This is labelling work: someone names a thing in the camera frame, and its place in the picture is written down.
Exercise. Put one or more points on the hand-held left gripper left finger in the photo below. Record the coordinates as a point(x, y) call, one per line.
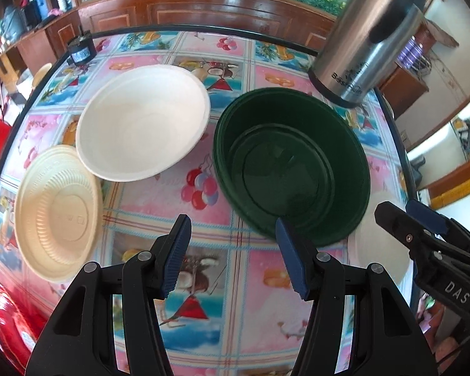
point(176, 256)

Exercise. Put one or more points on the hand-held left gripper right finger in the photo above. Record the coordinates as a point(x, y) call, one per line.
point(293, 260)

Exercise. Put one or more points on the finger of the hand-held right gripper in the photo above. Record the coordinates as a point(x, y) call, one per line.
point(399, 223)
point(429, 216)

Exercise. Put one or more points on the small white paper bowl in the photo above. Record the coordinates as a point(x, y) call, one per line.
point(376, 250)

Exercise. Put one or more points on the dark green plastic bowl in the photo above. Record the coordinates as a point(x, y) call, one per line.
point(290, 164)

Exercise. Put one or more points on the cream ribbed plastic bowl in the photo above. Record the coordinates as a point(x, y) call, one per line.
point(55, 211)

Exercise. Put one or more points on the red plate with round sticker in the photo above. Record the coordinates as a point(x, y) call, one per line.
point(4, 313)

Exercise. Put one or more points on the stacked bowls on stool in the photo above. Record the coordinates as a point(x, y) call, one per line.
point(43, 74)

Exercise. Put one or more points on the wooden side table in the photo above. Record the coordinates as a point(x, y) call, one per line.
point(407, 82)

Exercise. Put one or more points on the large white paper bowl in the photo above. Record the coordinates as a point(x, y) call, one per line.
point(141, 125)

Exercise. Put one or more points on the brown wicker basket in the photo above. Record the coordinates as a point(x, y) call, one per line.
point(440, 33)

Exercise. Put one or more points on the stainless steel thermos jug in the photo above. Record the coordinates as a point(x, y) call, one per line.
point(368, 27)

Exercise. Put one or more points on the small black device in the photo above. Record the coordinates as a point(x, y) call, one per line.
point(80, 53)

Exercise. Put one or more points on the wooden side desk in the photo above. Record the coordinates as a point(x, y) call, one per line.
point(35, 45)

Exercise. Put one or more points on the pink cloth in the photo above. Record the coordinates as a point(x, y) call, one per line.
point(54, 14)

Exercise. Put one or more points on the white plastic bottle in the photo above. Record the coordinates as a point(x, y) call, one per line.
point(63, 0)

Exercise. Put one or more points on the grey bag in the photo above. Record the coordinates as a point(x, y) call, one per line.
point(12, 21)

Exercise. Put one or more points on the black appliance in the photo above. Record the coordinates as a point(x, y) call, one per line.
point(33, 2)

